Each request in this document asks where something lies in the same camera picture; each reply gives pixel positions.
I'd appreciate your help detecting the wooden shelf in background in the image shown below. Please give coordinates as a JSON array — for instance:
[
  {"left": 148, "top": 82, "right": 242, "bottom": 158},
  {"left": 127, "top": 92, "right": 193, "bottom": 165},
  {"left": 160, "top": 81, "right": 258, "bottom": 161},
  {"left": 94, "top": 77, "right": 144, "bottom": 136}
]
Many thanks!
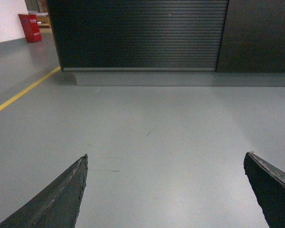
[{"left": 28, "top": 11, "right": 51, "bottom": 28}]

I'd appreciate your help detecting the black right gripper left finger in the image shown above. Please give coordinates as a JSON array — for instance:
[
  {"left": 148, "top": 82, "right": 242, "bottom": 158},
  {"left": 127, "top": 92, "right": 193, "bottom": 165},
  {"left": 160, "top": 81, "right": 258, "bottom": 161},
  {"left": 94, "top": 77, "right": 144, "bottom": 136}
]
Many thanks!
[{"left": 0, "top": 154, "right": 88, "bottom": 228}]

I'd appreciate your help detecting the black checkout counter cabinet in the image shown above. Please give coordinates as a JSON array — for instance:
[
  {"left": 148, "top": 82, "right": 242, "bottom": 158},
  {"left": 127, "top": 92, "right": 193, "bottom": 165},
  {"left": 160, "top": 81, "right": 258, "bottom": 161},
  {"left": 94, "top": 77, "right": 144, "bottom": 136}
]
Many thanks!
[{"left": 47, "top": 0, "right": 285, "bottom": 86}]

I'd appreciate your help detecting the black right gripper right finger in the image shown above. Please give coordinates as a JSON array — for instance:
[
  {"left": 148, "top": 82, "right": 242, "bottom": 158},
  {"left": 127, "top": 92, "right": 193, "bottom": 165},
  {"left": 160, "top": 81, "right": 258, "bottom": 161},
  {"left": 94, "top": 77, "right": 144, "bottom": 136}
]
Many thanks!
[{"left": 243, "top": 152, "right": 285, "bottom": 228}]

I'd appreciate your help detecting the red fire extinguisher box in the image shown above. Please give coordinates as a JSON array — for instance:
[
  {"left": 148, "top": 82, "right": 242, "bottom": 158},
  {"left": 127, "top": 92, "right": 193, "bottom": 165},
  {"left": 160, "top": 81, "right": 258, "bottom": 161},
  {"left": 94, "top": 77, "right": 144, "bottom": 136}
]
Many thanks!
[{"left": 18, "top": 14, "right": 42, "bottom": 43}]

